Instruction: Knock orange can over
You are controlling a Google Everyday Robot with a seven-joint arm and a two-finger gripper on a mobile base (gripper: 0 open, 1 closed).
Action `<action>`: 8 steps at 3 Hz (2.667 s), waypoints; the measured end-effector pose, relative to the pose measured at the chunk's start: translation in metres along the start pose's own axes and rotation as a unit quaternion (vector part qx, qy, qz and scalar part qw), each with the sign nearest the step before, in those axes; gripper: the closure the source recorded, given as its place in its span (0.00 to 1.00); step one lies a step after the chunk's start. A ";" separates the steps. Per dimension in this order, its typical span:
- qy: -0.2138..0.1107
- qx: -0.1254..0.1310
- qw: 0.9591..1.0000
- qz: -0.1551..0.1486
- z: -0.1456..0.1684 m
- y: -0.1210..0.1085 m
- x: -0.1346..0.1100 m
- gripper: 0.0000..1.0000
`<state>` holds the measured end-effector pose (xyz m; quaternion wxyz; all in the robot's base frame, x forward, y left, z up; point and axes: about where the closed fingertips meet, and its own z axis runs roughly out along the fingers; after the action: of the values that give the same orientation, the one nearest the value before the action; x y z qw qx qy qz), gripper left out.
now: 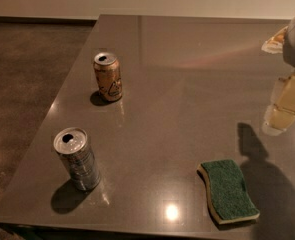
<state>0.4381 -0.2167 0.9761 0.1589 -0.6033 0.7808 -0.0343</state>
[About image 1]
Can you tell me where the silver soda can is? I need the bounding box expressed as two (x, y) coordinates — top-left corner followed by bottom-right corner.
(53, 127), (100, 191)

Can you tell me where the green and yellow sponge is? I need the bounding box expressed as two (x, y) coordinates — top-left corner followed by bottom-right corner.
(197, 159), (260, 225)

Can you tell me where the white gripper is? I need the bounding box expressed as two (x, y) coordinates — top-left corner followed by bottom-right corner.
(261, 17), (295, 136)

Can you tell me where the orange soda can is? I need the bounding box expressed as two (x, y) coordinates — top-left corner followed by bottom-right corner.
(93, 52), (122, 102)

